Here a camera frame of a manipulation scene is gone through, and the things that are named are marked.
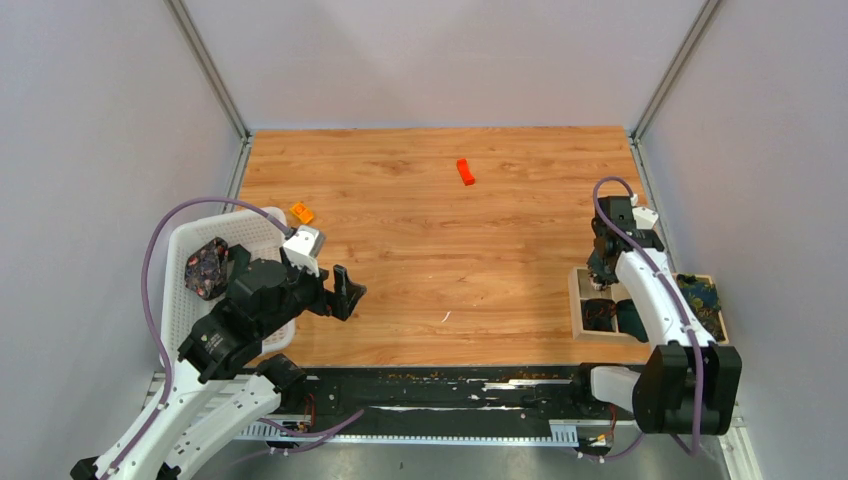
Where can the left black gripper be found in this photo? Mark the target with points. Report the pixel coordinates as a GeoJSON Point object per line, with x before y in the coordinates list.
{"type": "Point", "coordinates": [348, 293]}

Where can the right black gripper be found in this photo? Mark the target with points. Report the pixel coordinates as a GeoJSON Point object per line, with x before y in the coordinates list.
{"type": "Point", "coordinates": [593, 262]}

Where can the black pink rose tie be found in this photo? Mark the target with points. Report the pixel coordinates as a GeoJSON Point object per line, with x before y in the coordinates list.
{"type": "Point", "coordinates": [601, 280]}

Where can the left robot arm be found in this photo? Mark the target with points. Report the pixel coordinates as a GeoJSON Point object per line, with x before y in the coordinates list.
{"type": "Point", "coordinates": [170, 439]}

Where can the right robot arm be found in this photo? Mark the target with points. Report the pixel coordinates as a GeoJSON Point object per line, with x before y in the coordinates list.
{"type": "Point", "coordinates": [689, 384]}

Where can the orange plastic block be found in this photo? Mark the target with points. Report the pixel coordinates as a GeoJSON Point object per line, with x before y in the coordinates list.
{"type": "Point", "coordinates": [303, 214]}

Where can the white perforated plastic basket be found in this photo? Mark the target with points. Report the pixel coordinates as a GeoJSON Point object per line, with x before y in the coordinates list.
{"type": "Point", "coordinates": [181, 307]}

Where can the black red rolled tie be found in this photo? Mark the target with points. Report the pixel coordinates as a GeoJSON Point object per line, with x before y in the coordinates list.
{"type": "Point", "coordinates": [597, 314]}

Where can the wooden compartment box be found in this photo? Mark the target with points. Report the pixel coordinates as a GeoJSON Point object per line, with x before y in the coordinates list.
{"type": "Point", "coordinates": [580, 289]}

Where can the dark teal tie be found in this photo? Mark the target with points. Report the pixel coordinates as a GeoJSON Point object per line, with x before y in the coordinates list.
{"type": "Point", "coordinates": [629, 321]}

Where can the blue gold patterned tie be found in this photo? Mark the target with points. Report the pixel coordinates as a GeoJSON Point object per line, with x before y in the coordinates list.
{"type": "Point", "coordinates": [700, 293]}

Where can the dark floral tie in basket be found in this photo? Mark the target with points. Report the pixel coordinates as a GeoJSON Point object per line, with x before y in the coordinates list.
{"type": "Point", "coordinates": [206, 270]}

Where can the red plastic block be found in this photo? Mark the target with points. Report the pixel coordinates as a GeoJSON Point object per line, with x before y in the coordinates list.
{"type": "Point", "coordinates": [464, 172]}

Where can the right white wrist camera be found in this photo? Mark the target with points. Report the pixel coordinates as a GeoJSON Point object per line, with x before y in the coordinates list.
{"type": "Point", "coordinates": [644, 217]}

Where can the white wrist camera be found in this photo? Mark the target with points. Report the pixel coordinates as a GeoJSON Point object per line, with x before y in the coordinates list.
{"type": "Point", "coordinates": [302, 249]}
{"type": "Point", "coordinates": [644, 217]}

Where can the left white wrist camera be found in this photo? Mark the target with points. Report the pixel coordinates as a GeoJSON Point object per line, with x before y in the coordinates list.
{"type": "Point", "coordinates": [302, 249]}

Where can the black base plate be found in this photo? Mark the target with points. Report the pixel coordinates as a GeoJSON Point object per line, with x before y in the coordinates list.
{"type": "Point", "coordinates": [446, 402]}

